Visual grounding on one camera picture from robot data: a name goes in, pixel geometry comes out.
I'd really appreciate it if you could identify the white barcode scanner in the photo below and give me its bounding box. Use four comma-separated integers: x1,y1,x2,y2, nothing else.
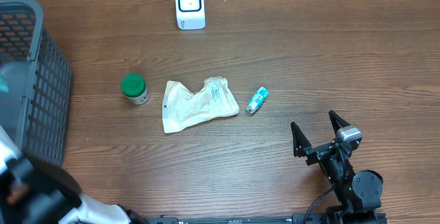
175,0,206,30

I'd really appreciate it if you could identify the beige plastic pouch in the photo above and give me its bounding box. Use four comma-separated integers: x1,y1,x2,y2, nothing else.
162,76,239,133

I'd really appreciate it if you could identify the grey plastic basket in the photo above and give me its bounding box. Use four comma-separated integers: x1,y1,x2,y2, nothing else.
1,0,74,166

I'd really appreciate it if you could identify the teal tissue pack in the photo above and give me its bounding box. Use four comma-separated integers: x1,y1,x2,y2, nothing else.
245,87,269,115

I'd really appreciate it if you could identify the teal wipes packet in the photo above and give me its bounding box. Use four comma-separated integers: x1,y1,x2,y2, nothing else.
0,76,9,93

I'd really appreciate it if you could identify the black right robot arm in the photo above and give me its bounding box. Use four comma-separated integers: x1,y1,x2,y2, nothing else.
291,111,388,224

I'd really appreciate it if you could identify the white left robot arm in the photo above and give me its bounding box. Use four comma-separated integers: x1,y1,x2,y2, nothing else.
1,129,147,224

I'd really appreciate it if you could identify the green lid jar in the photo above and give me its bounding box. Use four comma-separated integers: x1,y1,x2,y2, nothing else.
120,74,150,105

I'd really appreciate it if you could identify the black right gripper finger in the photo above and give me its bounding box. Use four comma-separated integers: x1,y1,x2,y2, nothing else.
329,110,350,135
291,122,311,157

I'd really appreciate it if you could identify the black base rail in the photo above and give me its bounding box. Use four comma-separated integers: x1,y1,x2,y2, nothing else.
144,213,331,224

